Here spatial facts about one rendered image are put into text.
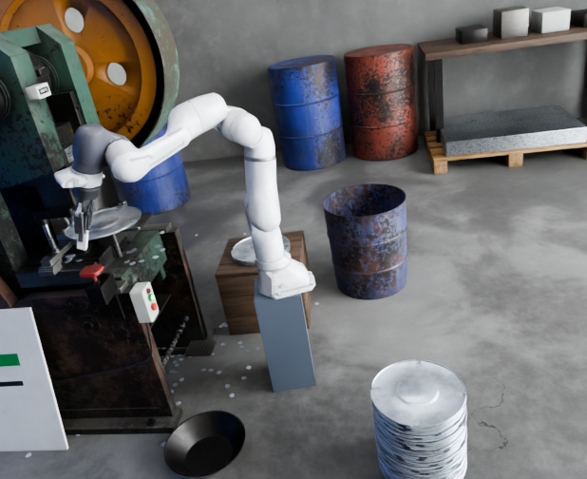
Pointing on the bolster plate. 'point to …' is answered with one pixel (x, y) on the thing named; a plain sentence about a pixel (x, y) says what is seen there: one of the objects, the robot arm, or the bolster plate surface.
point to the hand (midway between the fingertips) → (82, 239)
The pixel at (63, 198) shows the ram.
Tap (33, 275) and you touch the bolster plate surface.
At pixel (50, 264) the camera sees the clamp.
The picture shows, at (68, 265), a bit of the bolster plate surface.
